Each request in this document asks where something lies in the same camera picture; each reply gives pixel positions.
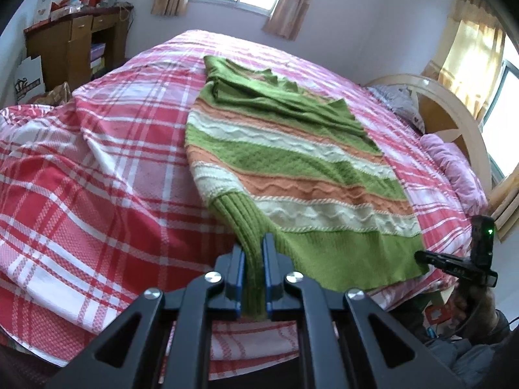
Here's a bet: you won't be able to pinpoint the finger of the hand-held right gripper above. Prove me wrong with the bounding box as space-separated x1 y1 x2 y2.
414 250 499 288

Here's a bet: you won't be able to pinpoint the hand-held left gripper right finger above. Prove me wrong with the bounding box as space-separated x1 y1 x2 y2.
261 233 467 389

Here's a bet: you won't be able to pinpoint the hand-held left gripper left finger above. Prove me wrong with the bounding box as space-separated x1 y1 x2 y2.
46 245 246 389

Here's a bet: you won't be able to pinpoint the green orange striped knit sweater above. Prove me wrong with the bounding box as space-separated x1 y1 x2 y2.
184 54 430 319

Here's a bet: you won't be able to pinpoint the person's right hand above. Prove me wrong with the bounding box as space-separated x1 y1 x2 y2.
452 284 499 339

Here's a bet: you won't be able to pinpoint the pink quilt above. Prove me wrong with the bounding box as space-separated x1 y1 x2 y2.
419 134 489 216

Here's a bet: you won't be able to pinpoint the person's grey clothing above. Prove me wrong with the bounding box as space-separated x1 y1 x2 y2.
426 334 505 378

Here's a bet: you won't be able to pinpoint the side window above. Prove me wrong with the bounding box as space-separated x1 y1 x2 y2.
480 60 519 180

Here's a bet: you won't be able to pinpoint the wooden bed headboard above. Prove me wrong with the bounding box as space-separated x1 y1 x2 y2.
365 74 494 196

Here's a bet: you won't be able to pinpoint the grey patterned pillow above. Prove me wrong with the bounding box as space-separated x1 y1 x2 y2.
367 84 426 134

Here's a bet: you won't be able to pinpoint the red plaid bedsheet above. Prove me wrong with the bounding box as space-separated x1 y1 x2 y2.
0 29 489 370

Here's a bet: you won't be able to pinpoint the yellow curtain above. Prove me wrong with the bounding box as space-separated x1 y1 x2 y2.
437 0 506 121

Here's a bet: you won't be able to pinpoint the brown patterned bag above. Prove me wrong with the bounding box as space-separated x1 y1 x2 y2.
38 82 73 107

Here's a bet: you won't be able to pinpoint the stacked boxes under desk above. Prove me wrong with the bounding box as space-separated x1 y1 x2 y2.
90 42 107 78

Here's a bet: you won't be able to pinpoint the brown wooden desk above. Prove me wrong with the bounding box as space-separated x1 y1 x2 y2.
23 5 131 92

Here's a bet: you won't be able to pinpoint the white paper bag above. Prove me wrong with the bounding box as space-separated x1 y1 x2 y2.
14 54 45 104

